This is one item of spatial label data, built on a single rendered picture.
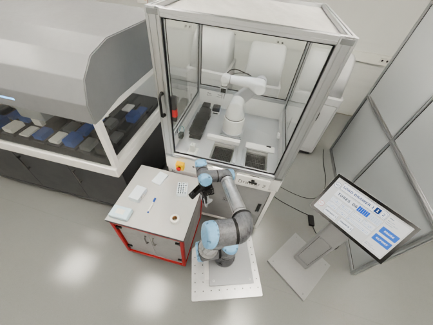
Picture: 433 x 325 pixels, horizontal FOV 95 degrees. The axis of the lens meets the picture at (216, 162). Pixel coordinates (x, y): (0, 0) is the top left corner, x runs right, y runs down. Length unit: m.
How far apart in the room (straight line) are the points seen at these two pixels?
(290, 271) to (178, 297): 1.14
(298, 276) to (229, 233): 1.64
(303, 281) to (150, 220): 1.62
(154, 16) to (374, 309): 2.94
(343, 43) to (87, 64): 1.33
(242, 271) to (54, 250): 1.94
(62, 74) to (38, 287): 1.90
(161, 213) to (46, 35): 1.37
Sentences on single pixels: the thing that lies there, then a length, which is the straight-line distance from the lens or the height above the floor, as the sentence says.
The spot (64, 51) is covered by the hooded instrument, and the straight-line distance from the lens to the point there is 1.58.
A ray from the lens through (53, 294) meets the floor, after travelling 2.57.
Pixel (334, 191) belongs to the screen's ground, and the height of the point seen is 1.11.
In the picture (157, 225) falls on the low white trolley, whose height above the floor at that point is 0.76.
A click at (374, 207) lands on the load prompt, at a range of 1.67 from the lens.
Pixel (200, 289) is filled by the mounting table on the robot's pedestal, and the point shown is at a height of 0.76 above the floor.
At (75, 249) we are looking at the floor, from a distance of 2.65.
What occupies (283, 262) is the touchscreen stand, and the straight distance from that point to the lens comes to 2.44.
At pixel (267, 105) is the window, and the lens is 1.31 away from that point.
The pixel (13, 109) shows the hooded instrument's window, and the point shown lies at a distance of 2.03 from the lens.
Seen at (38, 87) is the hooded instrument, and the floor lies 1.55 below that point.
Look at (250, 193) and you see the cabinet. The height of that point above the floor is 0.67.
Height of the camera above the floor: 2.21
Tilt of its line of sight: 47 degrees down
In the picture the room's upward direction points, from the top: 7 degrees clockwise
